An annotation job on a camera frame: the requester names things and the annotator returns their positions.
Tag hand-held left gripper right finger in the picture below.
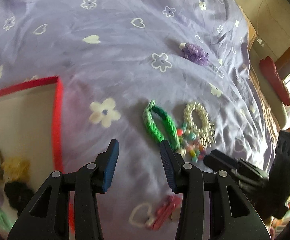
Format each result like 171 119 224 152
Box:
159 140 270 240

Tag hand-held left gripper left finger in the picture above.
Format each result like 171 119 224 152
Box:
7 139 120 240

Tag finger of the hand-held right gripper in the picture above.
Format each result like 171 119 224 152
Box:
204 149 240 173

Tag green braided bracelet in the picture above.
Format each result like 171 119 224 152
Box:
142 100 181 152

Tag red cardboard box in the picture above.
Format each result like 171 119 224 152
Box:
0 75 74 240

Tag yellow scrunchie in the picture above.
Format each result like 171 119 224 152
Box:
2 157 31 182

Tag black scrunchie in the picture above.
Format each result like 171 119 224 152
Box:
4 181 35 215

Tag light green hair tie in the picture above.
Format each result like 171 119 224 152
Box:
0 209 13 232

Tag red cushion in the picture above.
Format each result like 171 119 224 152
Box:
259 57 290 106

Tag purple frilly scrunchie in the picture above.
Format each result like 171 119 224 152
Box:
179 42 210 67

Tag purple floral blanket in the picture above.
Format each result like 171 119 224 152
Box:
0 0 283 240

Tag silver charm bracelet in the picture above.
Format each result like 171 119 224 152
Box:
200 124 215 147

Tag colourful bead bracelet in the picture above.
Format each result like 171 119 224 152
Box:
176 127 207 163

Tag pink hair ties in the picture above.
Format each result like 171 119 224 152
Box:
147 195 183 230

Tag pearl bead bracelet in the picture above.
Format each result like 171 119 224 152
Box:
183 102 212 130

